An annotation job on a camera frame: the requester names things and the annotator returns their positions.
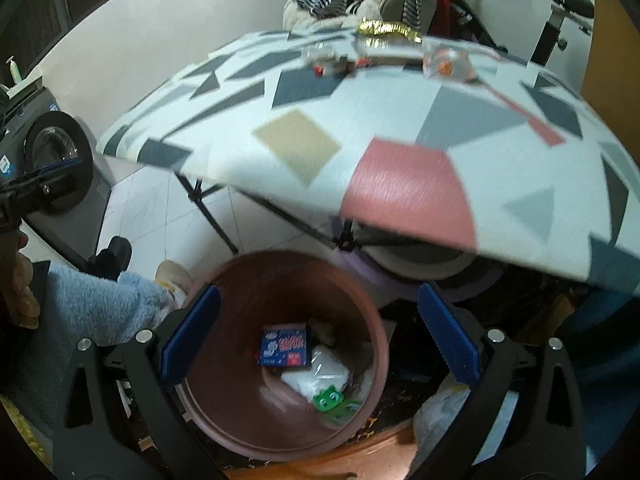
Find gold foil wrapper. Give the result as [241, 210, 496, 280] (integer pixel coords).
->
[356, 20, 423, 44]

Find black plastic fork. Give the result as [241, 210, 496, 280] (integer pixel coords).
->
[333, 56, 357, 76]

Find clear wrapper orange bits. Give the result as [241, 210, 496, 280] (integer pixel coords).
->
[423, 47, 477, 84]

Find geometric patterned tablecloth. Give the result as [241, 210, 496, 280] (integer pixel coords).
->
[96, 29, 639, 294]

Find blue cardboard box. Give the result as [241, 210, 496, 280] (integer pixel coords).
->
[258, 324, 310, 368]

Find white plastic bag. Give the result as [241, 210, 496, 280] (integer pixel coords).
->
[280, 346, 352, 405]

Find black exercise bike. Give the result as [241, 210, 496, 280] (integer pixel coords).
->
[439, 0, 597, 68]

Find purple round stool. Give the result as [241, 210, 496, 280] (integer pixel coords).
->
[342, 222, 506, 304]

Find green round lid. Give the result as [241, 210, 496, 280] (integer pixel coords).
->
[312, 386, 360, 414]

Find person's left hand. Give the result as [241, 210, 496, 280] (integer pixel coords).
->
[1, 230, 40, 330]

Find brown trash bin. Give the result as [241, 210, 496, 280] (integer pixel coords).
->
[177, 250, 390, 462]

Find washing machine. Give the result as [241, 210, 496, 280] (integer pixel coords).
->
[1, 82, 111, 269]

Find cream slipper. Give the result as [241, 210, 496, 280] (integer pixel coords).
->
[154, 260, 193, 308]

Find black folding table leg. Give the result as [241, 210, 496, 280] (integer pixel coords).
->
[174, 172, 355, 256]

